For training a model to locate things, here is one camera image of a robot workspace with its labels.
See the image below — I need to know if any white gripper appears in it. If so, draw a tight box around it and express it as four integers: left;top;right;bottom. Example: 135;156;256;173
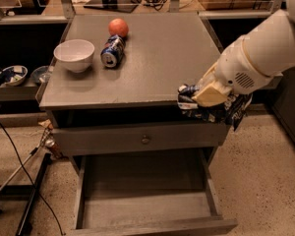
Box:
192;36;272;107

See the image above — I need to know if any blue chip bag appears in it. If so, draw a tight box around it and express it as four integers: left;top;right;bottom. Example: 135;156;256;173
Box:
177;84;253;131

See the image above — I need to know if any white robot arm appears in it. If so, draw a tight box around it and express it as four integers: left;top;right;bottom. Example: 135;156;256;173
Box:
192;0;295;107

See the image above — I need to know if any grey wooden drawer cabinet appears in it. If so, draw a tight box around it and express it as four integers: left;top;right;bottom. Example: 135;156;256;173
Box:
35;11;247;236

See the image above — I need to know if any open grey middle drawer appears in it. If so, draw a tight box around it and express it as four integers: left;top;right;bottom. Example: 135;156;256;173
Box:
70;148;237;236

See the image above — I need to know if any closed grey top drawer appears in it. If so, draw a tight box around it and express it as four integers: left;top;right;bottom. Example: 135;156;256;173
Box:
54;121;229;156

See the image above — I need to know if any blue soda can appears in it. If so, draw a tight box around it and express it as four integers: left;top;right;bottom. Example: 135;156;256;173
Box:
100;34;126;68

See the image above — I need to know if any orange ball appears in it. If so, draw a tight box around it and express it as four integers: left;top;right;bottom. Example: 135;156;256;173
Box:
108;19;129;37

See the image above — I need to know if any black monitor stand base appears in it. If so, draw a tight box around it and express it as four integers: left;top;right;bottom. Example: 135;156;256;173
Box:
84;0;139;13

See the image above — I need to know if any white bowl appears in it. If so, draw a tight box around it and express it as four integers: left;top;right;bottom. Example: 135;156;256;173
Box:
53;39;94;73

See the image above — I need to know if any dark blue small bowl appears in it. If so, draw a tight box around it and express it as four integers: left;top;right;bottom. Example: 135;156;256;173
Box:
30;66;53;85

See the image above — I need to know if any small bowl with items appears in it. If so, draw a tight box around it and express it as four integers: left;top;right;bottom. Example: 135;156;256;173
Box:
0;65;28;87

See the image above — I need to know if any black cable on floor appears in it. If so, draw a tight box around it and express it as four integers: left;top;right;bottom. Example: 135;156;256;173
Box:
0;117;67;236

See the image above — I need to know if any black stand frame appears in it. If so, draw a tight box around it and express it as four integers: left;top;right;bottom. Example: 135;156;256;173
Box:
0;153;51;236

